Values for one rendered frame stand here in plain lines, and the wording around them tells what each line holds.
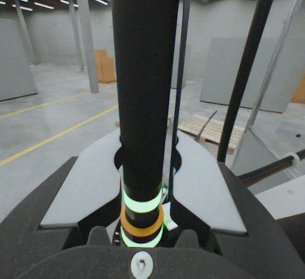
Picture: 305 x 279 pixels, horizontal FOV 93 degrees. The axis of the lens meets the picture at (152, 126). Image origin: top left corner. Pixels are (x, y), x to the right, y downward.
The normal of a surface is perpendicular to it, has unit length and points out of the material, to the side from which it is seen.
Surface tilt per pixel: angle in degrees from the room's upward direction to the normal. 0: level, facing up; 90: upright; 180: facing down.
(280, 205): 50
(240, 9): 90
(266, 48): 90
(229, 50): 90
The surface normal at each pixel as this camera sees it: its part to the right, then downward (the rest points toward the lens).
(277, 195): -0.73, -0.66
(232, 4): -0.38, 0.40
